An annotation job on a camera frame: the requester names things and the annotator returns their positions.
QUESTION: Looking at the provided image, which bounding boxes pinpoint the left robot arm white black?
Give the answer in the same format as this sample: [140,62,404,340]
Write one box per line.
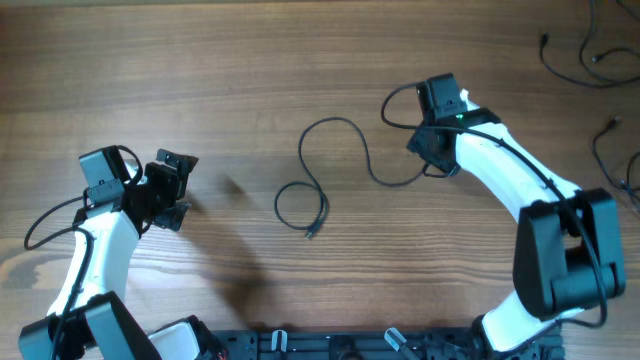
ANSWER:
[18,145,228,359]

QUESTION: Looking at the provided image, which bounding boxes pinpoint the black usb cable edge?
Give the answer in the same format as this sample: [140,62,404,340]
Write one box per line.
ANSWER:
[592,115,640,211]

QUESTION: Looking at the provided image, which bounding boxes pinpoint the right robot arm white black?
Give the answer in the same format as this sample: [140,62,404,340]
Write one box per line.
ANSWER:
[407,73,627,359]

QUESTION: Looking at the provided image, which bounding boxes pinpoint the black usb cables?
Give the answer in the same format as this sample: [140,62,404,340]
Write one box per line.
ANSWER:
[273,116,431,240]

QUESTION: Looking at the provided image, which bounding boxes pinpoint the black usb cable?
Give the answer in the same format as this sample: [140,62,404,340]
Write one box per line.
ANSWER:
[538,0,640,89]

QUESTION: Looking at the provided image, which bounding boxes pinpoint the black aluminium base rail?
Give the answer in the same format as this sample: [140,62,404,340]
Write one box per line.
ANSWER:
[204,327,565,360]

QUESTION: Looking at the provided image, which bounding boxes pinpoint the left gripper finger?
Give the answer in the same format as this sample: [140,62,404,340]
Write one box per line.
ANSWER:
[152,202,191,232]
[156,149,199,175]

